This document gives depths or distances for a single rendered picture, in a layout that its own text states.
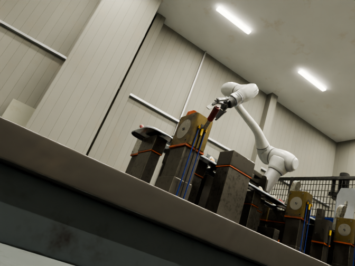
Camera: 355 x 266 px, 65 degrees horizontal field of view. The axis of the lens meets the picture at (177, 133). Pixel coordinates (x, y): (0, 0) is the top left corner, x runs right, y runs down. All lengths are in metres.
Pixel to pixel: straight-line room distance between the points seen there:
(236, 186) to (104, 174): 0.77
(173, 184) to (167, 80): 8.21
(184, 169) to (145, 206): 0.52
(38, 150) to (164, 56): 9.00
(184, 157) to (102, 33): 7.04
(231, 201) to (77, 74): 6.40
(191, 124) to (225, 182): 0.25
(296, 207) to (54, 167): 1.16
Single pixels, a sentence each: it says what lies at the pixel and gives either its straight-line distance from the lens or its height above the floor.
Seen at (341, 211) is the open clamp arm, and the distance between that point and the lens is 1.70.
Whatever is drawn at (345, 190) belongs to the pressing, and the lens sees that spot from 2.13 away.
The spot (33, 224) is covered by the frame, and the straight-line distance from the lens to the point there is 0.38.
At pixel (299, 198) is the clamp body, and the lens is 1.37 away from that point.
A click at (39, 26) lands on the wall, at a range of 8.66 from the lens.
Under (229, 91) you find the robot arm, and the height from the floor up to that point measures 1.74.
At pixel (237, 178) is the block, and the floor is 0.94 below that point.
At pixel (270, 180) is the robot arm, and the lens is 2.12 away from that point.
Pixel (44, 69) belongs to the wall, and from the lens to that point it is 8.13.
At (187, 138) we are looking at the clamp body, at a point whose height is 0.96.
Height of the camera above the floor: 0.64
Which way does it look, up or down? 21 degrees up
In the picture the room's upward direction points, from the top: 20 degrees clockwise
